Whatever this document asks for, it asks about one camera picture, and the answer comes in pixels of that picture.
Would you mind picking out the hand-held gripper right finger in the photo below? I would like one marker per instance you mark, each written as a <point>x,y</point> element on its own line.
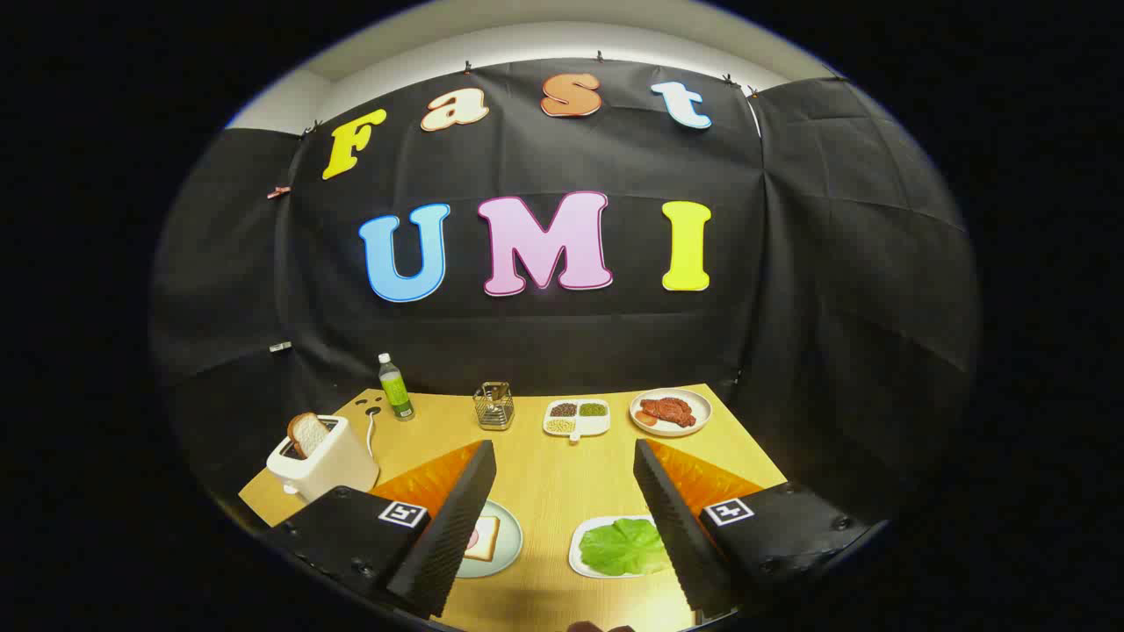
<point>680,535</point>

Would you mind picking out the green label plastic bottle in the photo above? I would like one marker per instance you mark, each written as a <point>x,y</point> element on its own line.
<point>397,395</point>

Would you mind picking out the round-topped bread slice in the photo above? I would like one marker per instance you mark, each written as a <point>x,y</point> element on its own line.
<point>307,433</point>

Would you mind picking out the green lettuce leaf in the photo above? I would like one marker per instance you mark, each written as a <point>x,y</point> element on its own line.
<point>623,549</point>

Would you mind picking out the square toast slice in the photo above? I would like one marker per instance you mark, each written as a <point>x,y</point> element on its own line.
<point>487,535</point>

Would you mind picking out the white round plate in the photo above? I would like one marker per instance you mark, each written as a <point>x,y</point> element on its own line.
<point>676,431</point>

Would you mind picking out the white square plate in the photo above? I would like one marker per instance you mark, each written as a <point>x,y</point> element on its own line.
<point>574,553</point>

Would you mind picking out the white toaster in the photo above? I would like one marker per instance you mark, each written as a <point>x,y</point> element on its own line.
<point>334,465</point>

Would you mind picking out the brown meat steak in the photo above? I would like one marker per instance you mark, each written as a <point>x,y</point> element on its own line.
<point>667,410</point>

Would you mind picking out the white divided dish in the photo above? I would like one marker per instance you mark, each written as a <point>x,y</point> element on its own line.
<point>597,427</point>

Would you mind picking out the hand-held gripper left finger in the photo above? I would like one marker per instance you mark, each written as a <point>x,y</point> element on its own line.
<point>452,535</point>

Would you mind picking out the black backdrop cloth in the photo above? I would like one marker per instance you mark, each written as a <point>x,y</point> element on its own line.
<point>571,342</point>

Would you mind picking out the light green round plate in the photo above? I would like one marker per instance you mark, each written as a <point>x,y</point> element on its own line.
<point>505,544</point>

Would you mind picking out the pile of yellow beans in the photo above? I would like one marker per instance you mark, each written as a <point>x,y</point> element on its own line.
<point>560,426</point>

